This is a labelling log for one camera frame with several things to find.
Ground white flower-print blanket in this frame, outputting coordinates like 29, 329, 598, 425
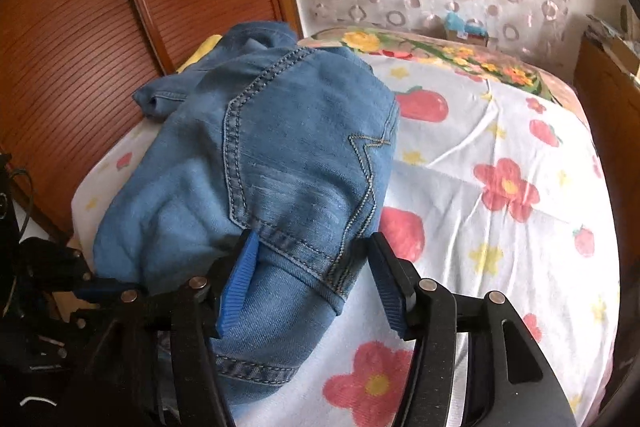
70, 47, 616, 427

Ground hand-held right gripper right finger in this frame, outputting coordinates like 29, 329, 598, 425
367, 232, 576, 427

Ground brown ribbed wooden panel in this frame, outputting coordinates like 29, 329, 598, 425
0, 0, 303, 248

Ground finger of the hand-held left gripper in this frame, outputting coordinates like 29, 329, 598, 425
20, 237, 96, 284
65, 279, 142, 338

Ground blue denim pants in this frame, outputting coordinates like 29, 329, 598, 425
92, 21, 401, 388

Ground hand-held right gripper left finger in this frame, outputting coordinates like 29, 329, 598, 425
50, 229, 263, 427

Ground green yellow floral quilt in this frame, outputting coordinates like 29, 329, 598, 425
297, 24, 581, 108

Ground brown wooden desk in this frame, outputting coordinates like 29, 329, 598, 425
574, 34, 640, 188

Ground cardboard box on desk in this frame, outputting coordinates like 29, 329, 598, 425
585, 13, 640, 75

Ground black cable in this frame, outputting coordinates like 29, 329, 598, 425
7, 166, 40, 248

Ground yellow cloth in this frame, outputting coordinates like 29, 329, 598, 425
175, 34, 223, 72

